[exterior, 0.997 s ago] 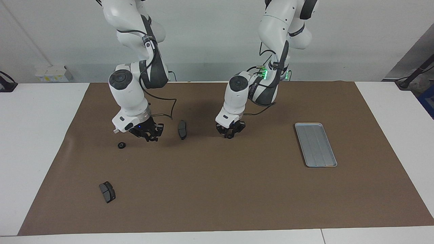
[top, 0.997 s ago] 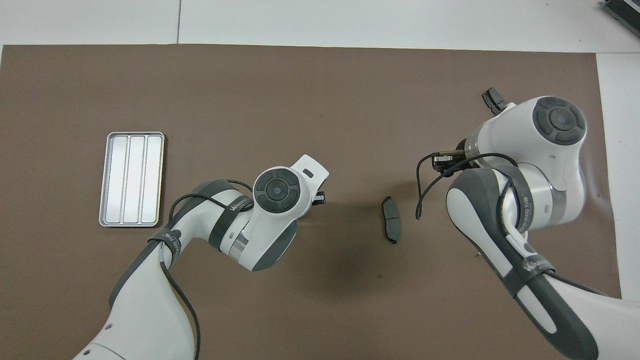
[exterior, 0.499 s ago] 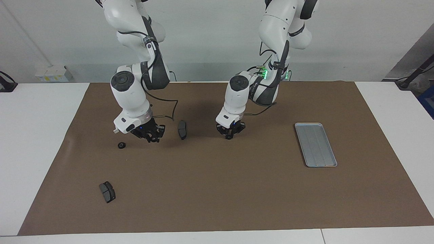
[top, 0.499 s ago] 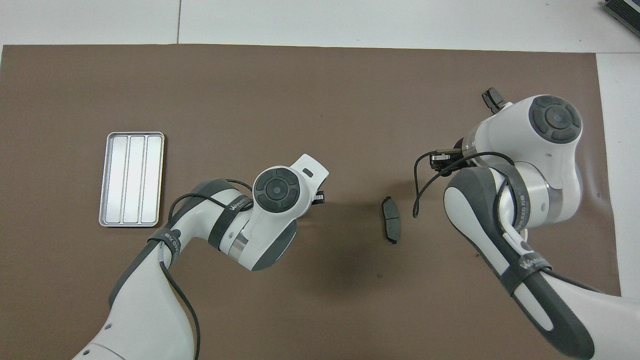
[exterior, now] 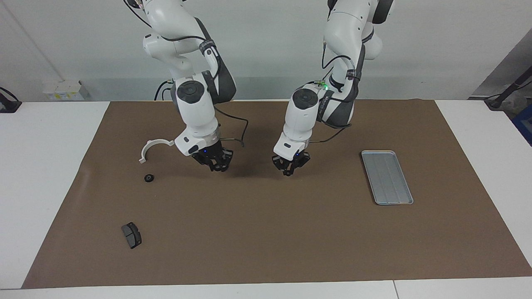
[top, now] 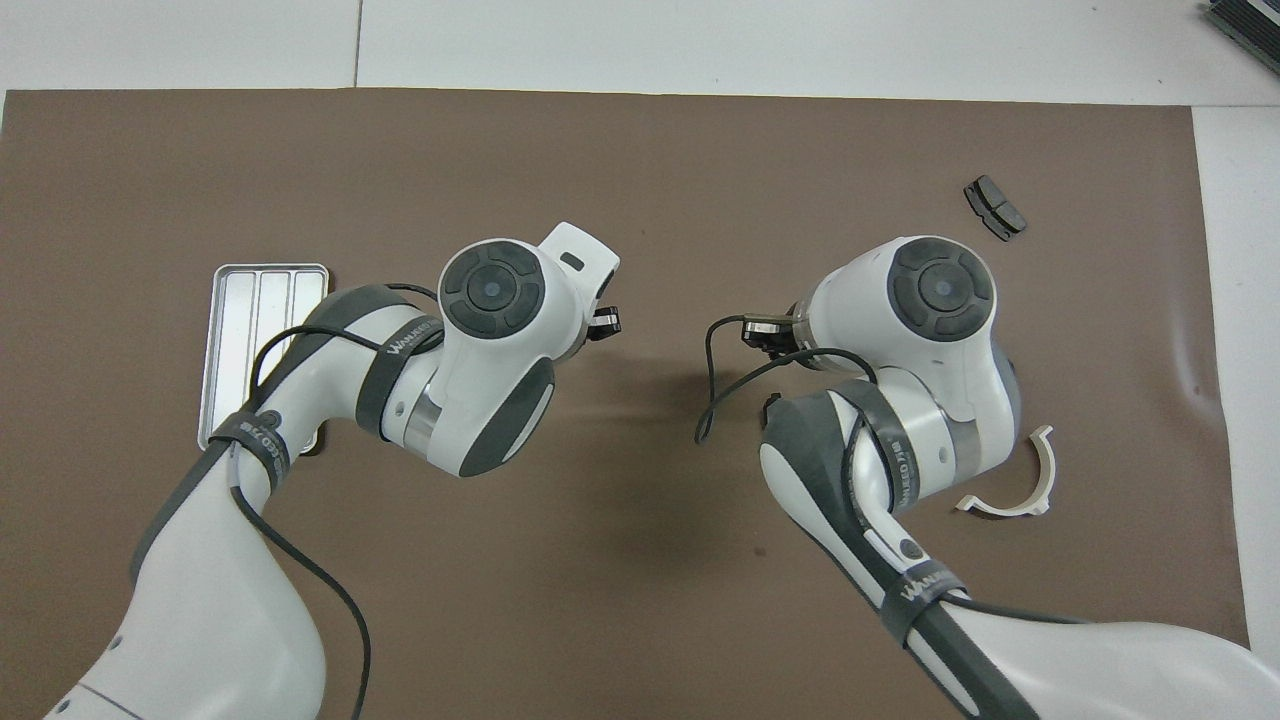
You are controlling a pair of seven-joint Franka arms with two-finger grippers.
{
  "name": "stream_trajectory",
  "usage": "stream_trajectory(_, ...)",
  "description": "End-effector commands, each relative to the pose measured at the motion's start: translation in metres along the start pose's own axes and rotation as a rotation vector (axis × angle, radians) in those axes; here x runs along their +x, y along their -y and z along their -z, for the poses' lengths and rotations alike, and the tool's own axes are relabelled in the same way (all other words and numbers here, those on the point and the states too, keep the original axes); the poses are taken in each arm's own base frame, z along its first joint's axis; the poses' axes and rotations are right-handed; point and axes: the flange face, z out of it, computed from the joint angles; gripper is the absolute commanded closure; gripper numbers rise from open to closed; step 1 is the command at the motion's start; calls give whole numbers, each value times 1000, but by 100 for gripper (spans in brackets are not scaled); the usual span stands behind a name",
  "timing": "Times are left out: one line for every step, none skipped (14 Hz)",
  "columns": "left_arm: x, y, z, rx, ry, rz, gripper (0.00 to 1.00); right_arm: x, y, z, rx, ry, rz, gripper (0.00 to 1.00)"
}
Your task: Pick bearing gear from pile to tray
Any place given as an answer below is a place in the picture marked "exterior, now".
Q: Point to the short dark grey brake pad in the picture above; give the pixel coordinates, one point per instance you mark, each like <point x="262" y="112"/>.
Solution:
<point x="132" y="236"/>

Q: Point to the black stand foot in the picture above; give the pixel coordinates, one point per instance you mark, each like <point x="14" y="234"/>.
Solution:
<point x="8" y="106"/>

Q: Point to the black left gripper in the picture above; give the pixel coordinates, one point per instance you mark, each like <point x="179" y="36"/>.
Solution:
<point x="297" y="160"/>

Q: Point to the white wall box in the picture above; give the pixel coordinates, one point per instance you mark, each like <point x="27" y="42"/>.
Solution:
<point x="62" y="89"/>

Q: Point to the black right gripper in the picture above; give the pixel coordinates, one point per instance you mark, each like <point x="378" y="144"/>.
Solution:
<point x="210" y="155"/>

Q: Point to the silver metal tray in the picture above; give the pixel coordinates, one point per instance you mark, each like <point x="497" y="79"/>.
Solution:
<point x="386" y="178"/>

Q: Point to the brown table mat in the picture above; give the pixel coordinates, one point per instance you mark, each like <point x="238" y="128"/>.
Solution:
<point x="266" y="232"/>

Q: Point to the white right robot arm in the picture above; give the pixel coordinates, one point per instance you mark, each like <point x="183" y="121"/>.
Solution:
<point x="195" y="112"/>

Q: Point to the white curved plastic bracket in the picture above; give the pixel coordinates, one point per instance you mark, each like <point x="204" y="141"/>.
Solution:
<point x="160" y="142"/>

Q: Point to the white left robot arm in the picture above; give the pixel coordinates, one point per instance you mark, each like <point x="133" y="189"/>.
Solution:
<point x="299" y="120"/>

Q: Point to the blue crate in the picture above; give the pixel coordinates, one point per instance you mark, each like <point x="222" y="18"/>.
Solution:
<point x="525" y="124"/>

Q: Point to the black tripod leg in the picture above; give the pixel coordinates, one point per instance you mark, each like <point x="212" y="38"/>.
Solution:
<point x="494" y="103"/>

